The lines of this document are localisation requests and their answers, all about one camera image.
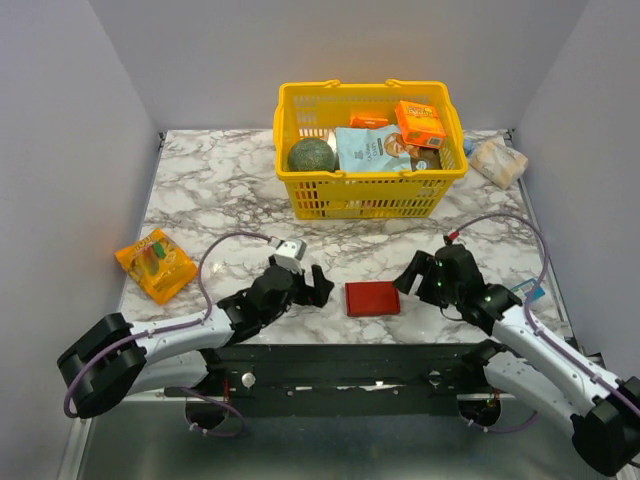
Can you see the black mounting base plate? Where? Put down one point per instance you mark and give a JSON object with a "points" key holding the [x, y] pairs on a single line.
{"points": [[347, 380]]}

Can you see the yellow plastic shopping basket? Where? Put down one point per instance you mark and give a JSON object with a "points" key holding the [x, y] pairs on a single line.
{"points": [[310, 109]]}

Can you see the blue item behind basket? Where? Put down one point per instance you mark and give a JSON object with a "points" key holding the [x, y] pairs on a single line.
{"points": [[468, 146]]}

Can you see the beige tissue packet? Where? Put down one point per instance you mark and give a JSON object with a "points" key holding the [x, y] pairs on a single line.
{"points": [[499, 163]]}

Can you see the green round melon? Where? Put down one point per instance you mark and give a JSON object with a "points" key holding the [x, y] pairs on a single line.
{"points": [[311, 154]]}

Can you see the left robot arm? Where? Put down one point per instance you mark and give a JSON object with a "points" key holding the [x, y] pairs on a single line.
{"points": [[116, 358]]}

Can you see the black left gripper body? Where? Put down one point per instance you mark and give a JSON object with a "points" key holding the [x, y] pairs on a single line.
{"points": [[298, 295]]}

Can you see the light blue chips bag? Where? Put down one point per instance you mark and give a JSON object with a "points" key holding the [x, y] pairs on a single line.
{"points": [[381, 150]]}

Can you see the blue small packet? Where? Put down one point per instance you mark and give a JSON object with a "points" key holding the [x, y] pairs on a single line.
{"points": [[528, 290]]}

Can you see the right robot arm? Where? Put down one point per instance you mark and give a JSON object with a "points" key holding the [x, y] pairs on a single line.
{"points": [[522, 357]]}

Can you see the red paper box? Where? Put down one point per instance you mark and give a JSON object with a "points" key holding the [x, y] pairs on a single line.
{"points": [[372, 298]]}

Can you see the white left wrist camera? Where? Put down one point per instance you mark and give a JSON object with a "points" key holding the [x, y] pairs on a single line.
{"points": [[289, 253]]}

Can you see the small orange flat box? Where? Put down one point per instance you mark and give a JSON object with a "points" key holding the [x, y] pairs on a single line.
{"points": [[365, 121]]}

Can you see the orange gummy candy bag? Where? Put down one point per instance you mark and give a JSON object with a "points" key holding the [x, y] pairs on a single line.
{"points": [[158, 266]]}

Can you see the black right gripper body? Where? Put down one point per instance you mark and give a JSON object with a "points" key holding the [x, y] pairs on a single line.
{"points": [[425, 275]]}

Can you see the large orange snack box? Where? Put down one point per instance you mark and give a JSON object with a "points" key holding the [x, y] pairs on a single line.
{"points": [[420, 125]]}

